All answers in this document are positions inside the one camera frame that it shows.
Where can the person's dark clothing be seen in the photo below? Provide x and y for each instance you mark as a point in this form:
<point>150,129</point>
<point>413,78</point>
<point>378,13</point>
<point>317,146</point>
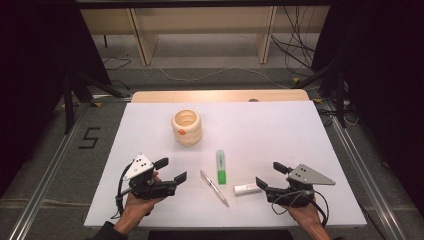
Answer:
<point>220,235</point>

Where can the cream ringed pen holder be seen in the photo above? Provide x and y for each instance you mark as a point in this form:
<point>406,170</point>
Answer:
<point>187,133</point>

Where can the dark curtain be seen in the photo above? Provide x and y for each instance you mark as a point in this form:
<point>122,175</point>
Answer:
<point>386,83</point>
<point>33,66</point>

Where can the small dark round object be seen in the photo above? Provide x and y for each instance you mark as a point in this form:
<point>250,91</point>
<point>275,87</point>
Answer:
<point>253,100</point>

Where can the black metal stand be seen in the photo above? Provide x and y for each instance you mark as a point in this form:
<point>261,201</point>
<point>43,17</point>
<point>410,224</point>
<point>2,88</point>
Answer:
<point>69,106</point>
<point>339,93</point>

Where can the person's left hand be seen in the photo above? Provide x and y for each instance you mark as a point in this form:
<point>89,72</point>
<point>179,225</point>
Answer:
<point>135,210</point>

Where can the wooden table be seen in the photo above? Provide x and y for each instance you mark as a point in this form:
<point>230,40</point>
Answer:
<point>200,96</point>

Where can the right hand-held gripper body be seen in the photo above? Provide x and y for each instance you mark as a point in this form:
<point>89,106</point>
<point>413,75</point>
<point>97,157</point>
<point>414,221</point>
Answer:
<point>308,176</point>

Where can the aluminium floor rail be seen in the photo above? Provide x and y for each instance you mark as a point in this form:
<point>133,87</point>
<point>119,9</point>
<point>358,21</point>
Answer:
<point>43,180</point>
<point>366,173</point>

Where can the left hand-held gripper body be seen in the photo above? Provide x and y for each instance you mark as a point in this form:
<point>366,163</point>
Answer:
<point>138,168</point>

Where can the clear ballpoint pen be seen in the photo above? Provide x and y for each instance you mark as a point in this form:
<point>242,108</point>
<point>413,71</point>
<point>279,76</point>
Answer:
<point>213,187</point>

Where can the green highlighter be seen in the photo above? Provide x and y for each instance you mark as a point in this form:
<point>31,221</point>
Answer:
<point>221,170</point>

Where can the white board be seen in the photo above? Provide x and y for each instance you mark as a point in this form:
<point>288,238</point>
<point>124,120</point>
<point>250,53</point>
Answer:
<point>253,133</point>

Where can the white eraser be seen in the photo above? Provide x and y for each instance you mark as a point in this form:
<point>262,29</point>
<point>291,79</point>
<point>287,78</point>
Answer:
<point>246,189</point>

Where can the person's right hand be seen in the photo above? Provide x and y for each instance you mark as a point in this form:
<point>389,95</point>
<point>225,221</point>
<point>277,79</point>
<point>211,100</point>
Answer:
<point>308,215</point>

